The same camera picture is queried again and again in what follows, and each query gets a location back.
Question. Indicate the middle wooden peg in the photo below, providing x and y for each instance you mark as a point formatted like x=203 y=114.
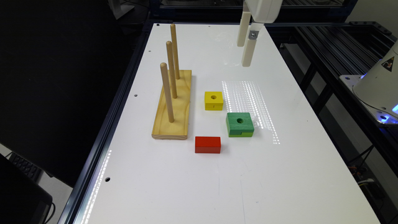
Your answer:
x=170 y=57

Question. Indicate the front wooden peg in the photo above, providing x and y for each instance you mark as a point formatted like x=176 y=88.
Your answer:
x=167 y=93

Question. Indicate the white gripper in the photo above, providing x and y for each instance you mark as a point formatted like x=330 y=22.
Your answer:
x=262 y=12

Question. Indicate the black aluminium frame rack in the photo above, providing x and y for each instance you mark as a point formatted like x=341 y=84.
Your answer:
x=333 y=53

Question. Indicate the rear wooden peg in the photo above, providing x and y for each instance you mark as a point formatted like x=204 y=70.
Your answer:
x=175 y=50

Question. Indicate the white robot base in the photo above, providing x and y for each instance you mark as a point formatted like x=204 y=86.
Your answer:
x=377 y=89

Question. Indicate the green wooden block with hole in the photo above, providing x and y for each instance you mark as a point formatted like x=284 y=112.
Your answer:
x=239 y=125

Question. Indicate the red wooden block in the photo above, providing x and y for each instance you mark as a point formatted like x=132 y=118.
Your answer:
x=207 y=144

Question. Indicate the yellow wooden block with hole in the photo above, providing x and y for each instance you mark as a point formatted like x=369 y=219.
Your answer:
x=213 y=100

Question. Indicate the wooden peg board base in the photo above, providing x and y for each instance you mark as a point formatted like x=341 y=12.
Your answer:
x=177 y=130

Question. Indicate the wooden peg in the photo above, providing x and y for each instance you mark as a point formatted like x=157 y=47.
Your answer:
x=167 y=93
x=175 y=50
x=170 y=57

